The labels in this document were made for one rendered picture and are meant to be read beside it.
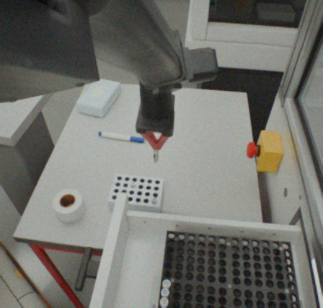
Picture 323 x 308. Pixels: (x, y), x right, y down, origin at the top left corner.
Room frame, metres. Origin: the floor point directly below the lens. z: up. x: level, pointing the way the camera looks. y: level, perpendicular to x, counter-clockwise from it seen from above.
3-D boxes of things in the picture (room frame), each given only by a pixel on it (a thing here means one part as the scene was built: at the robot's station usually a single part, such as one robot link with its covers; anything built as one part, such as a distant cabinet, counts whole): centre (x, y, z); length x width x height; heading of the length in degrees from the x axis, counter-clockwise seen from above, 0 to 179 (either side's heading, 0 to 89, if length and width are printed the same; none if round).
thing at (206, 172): (0.59, 0.02, 0.38); 0.62 x 0.58 x 0.76; 173
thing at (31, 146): (0.81, 0.57, 0.38); 0.30 x 0.30 x 0.76; 78
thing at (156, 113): (0.43, 0.01, 1.06); 0.10 x 0.07 x 0.07; 175
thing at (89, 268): (0.19, 0.12, 0.91); 0.07 x 0.04 x 0.01; 173
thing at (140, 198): (0.43, 0.06, 0.78); 0.12 x 0.08 x 0.04; 83
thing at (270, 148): (0.48, -0.25, 0.88); 0.07 x 0.05 x 0.07; 173
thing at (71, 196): (0.39, 0.22, 0.78); 0.07 x 0.07 x 0.04
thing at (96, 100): (0.81, 0.21, 0.78); 0.15 x 0.10 x 0.04; 161
